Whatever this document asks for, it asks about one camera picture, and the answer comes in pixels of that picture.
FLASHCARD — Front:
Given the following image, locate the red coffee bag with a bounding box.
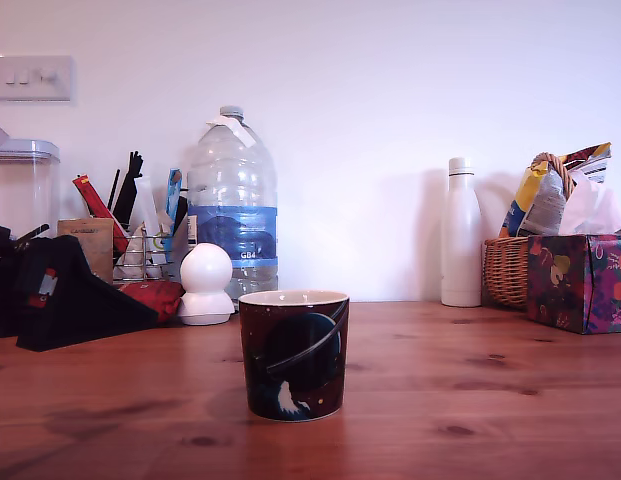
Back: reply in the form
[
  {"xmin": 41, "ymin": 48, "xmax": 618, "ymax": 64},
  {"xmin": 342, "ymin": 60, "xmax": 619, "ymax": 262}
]
[{"xmin": 117, "ymin": 280, "xmax": 186, "ymax": 325}]

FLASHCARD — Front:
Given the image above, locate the dark planet print coffee cup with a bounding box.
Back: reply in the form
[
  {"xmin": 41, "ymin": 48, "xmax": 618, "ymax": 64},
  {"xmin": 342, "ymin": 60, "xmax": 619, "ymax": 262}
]
[{"xmin": 238, "ymin": 288, "xmax": 350, "ymax": 422}]

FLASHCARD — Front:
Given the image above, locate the brown kraft paper pouch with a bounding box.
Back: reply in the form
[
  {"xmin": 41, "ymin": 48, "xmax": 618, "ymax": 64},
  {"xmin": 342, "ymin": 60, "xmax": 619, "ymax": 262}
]
[{"xmin": 57, "ymin": 218, "xmax": 115, "ymax": 284}]

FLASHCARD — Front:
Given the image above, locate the red stick packet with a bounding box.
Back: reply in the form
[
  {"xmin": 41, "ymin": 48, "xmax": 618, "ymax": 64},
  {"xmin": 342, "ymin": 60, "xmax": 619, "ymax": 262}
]
[{"xmin": 72, "ymin": 173, "xmax": 129, "ymax": 251}]

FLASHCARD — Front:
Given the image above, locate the black kitchen tool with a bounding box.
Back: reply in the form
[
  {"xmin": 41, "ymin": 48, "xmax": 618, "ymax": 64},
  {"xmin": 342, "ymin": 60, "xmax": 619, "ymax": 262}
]
[{"xmin": 112, "ymin": 149, "xmax": 145, "ymax": 236}]

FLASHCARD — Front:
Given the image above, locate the thin black stick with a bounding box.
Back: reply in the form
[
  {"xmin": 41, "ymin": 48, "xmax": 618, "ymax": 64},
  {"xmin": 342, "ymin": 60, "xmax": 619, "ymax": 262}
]
[{"xmin": 106, "ymin": 169, "xmax": 122, "ymax": 211}]

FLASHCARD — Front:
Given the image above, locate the clear plastic storage container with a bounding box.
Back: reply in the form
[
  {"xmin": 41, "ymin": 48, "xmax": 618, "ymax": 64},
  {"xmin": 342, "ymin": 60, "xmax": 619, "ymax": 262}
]
[{"xmin": 0, "ymin": 138, "xmax": 61, "ymax": 240}]

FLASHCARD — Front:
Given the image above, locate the large clear water bottle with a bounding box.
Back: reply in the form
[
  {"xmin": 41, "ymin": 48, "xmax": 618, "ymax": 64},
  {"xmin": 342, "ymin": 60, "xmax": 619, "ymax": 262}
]
[{"xmin": 186, "ymin": 104, "xmax": 280, "ymax": 301}]

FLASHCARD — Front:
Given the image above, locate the white insulated bottle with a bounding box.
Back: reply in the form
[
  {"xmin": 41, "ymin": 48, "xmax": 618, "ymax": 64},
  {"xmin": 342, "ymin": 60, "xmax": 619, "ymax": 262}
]
[{"xmin": 440, "ymin": 156, "xmax": 484, "ymax": 308}]

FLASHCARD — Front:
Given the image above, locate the yellow and grey snack bag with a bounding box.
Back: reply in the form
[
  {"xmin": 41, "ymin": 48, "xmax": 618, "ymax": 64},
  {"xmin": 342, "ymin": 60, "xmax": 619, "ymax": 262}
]
[{"xmin": 498, "ymin": 162, "xmax": 569, "ymax": 239}]

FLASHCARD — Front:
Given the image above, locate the floral tissue box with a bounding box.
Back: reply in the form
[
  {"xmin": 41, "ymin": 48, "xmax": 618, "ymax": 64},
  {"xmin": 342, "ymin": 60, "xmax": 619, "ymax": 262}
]
[{"xmin": 526, "ymin": 232, "xmax": 621, "ymax": 335}]

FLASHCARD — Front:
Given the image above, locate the white tissue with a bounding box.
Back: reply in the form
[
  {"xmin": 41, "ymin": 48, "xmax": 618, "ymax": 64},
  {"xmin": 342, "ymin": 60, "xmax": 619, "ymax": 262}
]
[{"xmin": 557, "ymin": 169, "xmax": 621, "ymax": 236}]

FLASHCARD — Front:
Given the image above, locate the red striped snack bag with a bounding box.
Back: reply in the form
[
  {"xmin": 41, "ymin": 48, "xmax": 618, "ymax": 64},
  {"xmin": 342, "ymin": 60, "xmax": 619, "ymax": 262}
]
[{"xmin": 559, "ymin": 141, "xmax": 613, "ymax": 187}]

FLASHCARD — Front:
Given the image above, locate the chrome wire rack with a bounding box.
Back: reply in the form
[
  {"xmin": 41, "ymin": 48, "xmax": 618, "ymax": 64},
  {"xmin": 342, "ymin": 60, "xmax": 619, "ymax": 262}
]
[{"xmin": 112, "ymin": 227, "xmax": 189, "ymax": 281}]

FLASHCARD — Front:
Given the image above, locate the black scoop handle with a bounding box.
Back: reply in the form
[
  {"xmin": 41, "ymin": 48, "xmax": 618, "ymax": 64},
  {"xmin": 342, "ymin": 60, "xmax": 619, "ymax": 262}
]
[{"xmin": 14, "ymin": 224, "xmax": 50, "ymax": 244}]

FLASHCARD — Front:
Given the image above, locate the small white round camera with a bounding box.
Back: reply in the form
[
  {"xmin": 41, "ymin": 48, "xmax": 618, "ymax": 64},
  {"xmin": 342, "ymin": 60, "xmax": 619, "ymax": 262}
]
[{"xmin": 177, "ymin": 241, "xmax": 237, "ymax": 326}]

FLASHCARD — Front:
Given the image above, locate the white light switch plate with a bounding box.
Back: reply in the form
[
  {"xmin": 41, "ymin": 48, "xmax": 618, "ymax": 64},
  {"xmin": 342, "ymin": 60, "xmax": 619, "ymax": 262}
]
[{"xmin": 0, "ymin": 54, "xmax": 75, "ymax": 103}]

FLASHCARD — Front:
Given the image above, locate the wicker basket with handle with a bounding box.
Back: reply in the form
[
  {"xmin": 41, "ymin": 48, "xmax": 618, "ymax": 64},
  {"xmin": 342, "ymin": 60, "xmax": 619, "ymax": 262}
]
[{"xmin": 483, "ymin": 152, "xmax": 579, "ymax": 311}]

